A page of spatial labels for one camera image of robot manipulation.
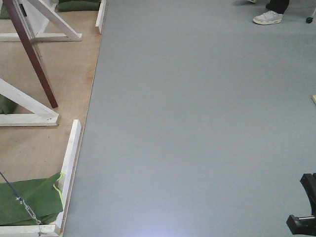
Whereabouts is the green sandbag far top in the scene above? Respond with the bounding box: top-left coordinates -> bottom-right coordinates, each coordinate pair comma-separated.
57,0 -> 101,12

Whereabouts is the white edge batten near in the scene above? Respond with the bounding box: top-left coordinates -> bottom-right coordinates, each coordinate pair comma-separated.
55,119 -> 82,234

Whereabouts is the white edge batten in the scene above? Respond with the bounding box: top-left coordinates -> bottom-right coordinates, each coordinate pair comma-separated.
55,119 -> 82,234
95,0 -> 107,34

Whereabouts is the white edge batten far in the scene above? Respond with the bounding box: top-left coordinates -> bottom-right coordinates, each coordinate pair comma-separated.
95,0 -> 107,34

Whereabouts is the white bottom batten near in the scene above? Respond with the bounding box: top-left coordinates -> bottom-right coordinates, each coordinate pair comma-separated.
0,225 -> 60,237

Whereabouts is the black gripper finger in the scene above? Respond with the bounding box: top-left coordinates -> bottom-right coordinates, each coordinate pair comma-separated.
286,215 -> 316,236
300,173 -> 316,215

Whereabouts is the brown wooden door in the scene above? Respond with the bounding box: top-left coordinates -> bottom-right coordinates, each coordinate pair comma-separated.
3,0 -> 58,108

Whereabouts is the green sandbag near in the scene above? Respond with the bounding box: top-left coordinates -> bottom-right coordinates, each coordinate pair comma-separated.
0,172 -> 64,226

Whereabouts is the wooden board corner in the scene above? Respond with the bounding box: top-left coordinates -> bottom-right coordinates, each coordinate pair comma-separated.
312,95 -> 316,105

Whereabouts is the steel guy wire with turnbuckle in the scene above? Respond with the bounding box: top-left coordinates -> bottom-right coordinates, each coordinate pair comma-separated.
0,171 -> 43,236

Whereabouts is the white diagonal brace far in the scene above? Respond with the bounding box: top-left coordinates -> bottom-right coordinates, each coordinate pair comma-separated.
0,0 -> 82,43

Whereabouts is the plywood base platform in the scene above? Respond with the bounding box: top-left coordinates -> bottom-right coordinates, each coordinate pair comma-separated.
0,11 -> 102,182

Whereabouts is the white diagonal brace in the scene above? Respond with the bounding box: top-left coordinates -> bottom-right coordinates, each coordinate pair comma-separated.
0,0 -> 82,43
0,79 -> 60,127

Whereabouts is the green sandbag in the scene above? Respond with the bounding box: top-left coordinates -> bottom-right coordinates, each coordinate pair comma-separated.
0,172 -> 64,226
57,0 -> 101,12

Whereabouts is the white diagonal brace near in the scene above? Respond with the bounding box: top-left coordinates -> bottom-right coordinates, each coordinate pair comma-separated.
0,79 -> 60,127

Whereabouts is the dark trouser leg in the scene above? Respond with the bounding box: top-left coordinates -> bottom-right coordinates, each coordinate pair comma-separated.
266,0 -> 290,14

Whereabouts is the white sneaker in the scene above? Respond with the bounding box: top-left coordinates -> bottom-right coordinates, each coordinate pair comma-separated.
252,10 -> 283,25

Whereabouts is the chair caster wheel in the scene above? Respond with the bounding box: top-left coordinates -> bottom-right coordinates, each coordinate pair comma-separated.
306,17 -> 313,24

